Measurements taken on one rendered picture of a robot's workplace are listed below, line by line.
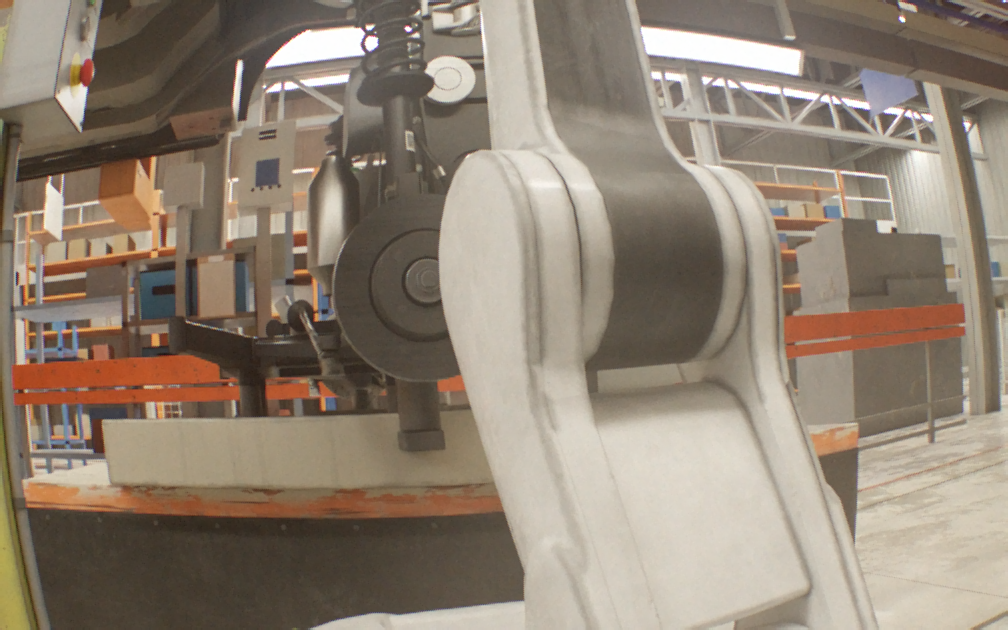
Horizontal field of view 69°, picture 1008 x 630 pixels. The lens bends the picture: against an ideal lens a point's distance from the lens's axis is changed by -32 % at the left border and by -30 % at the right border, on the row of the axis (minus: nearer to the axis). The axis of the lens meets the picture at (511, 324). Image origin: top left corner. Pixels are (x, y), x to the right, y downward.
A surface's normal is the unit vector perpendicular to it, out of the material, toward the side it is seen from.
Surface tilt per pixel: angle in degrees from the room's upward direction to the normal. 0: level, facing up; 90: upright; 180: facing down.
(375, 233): 90
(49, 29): 90
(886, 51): 90
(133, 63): 105
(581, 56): 89
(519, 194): 73
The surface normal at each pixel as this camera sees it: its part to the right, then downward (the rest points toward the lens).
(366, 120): -0.13, 0.18
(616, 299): 0.38, 0.30
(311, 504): 0.21, -0.09
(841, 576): 0.29, -0.59
